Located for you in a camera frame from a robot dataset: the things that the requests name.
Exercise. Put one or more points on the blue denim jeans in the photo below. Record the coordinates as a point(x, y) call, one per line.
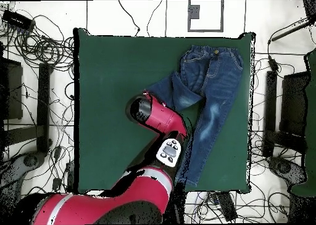
point(217, 87)

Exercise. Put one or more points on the black equipment stand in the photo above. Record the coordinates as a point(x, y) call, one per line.
point(44, 99)
point(293, 104)

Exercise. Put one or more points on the black power adapter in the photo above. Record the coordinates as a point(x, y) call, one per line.
point(56, 184)
point(273, 63)
point(57, 153)

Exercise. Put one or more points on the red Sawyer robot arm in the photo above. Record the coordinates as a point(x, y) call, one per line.
point(163, 116)

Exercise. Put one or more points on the black power strip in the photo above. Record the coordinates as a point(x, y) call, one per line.
point(17, 19)

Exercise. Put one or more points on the grey square frame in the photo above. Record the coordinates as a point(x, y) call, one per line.
point(205, 30)

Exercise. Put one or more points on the dark green table cloth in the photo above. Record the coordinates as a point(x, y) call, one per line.
point(111, 74)

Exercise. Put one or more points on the black rod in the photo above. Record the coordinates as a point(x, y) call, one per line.
point(288, 31)

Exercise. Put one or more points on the dark grey square plate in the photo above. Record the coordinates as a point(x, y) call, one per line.
point(194, 11)

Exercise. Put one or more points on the grey wheeled base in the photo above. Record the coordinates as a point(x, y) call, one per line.
point(14, 170)
point(284, 168)

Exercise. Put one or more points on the black rectangular box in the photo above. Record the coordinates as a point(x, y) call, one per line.
point(227, 206)

